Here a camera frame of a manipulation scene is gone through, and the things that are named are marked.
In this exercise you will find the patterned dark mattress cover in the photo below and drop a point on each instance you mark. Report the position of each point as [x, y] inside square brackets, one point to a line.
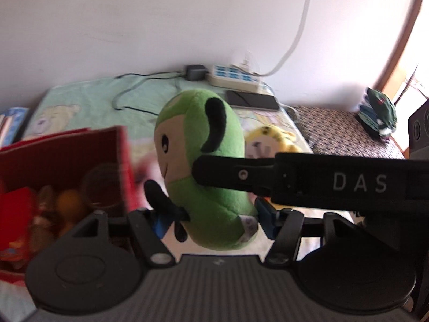
[334, 132]

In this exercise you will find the stack of books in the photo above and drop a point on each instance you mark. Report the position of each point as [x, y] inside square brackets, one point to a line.
[11, 121]

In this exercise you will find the yellow tiger plush toy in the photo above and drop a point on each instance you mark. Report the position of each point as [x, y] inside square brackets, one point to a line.
[266, 141]

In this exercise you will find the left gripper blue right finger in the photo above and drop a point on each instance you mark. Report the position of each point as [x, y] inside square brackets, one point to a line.
[268, 217]

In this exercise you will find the green plush toy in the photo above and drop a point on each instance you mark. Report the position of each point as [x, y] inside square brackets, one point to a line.
[195, 133]

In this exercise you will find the red cardboard box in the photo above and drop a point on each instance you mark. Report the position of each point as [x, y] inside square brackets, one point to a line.
[49, 184]

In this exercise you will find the white power strip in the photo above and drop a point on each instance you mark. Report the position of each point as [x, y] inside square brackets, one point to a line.
[232, 78]

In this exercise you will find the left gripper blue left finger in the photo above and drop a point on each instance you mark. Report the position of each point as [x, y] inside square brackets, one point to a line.
[160, 222]

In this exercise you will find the green cartoon bed sheet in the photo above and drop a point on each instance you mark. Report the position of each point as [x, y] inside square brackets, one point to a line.
[130, 101]

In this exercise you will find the black smartphone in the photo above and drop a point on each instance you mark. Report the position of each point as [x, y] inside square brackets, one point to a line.
[251, 100]

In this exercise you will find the black power adapter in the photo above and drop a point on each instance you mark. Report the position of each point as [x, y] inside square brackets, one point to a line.
[195, 73]

